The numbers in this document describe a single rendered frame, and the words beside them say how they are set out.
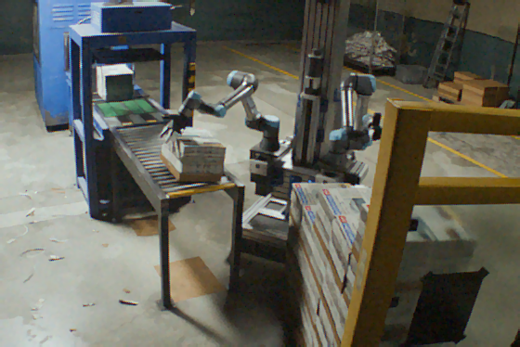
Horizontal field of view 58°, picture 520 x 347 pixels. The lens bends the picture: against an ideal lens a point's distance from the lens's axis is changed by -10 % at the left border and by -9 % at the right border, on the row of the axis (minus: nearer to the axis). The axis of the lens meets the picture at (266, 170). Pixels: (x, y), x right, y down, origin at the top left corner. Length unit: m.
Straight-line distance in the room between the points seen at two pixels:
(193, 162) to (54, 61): 3.59
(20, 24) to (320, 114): 8.67
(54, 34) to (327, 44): 3.67
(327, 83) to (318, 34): 0.35
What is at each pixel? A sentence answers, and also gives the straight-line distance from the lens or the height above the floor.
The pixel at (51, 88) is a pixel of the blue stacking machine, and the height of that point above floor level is 0.58.
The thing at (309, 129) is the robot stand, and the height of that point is 0.99.
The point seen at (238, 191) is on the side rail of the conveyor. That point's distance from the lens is 3.15.
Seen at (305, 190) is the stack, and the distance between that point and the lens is 3.09.
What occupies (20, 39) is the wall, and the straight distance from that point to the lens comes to 11.45.
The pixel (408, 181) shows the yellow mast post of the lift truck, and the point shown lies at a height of 1.67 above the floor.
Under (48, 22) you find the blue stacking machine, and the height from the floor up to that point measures 1.38.
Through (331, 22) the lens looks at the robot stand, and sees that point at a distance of 3.53.
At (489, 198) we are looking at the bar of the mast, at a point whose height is 1.61.
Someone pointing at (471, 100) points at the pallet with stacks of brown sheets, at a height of 0.26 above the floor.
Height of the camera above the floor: 2.14
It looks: 23 degrees down
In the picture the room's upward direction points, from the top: 5 degrees clockwise
